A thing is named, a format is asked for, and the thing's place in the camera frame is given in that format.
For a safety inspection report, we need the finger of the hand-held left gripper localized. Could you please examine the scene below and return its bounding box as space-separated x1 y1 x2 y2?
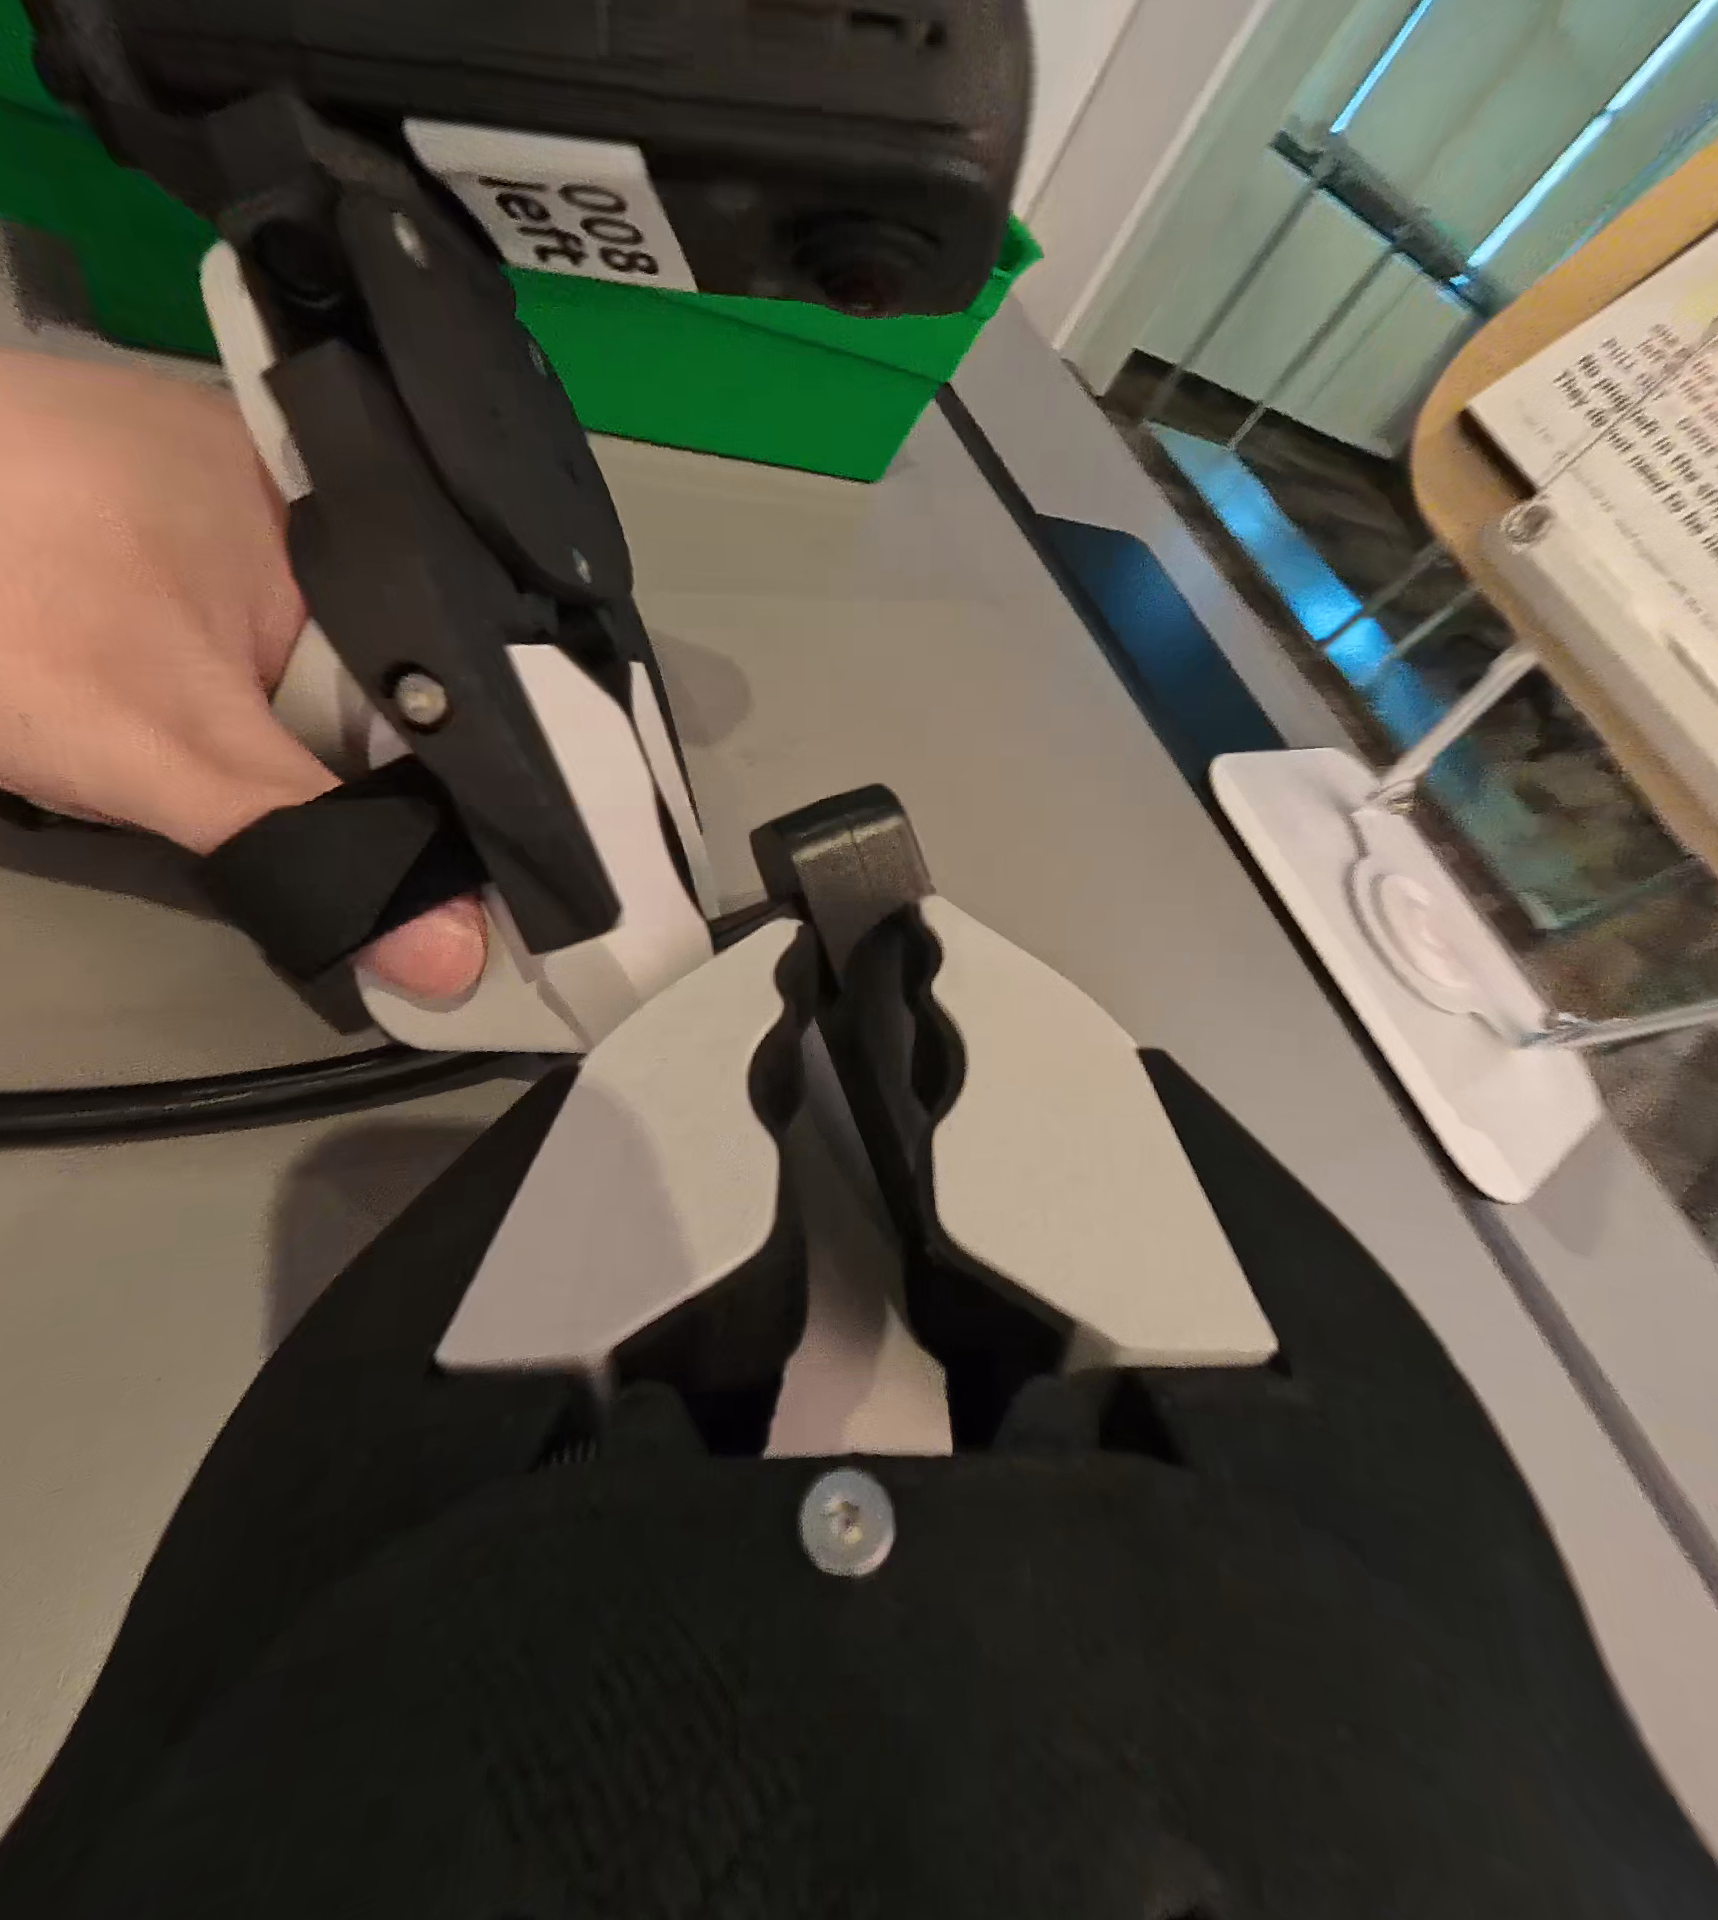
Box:
507 644 722 1048
623 599 725 918

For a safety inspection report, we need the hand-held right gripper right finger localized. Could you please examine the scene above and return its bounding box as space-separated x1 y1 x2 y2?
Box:
859 891 1282 1381

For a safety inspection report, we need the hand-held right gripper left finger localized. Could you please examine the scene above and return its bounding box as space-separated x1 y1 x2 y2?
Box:
431 914 821 1400

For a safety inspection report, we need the black power strip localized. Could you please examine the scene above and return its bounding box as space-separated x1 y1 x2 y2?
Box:
748 782 940 1171

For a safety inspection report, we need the black power plug with cord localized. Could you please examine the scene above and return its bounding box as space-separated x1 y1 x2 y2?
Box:
0 1041 584 1152

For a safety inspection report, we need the person's left hand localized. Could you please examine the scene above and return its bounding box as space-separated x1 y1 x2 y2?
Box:
0 321 494 1009

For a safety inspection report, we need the green plastic bin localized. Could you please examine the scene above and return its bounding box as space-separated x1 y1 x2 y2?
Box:
0 60 1045 485

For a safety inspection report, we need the glass railing panel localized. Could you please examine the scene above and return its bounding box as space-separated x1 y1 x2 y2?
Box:
1068 0 1718 1051

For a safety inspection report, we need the printed instruction sheet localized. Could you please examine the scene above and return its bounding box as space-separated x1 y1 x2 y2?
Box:
1467 179 1718 721

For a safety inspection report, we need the dark table cable flap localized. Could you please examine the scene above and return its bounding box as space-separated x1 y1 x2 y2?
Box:
1038 509 1304 774

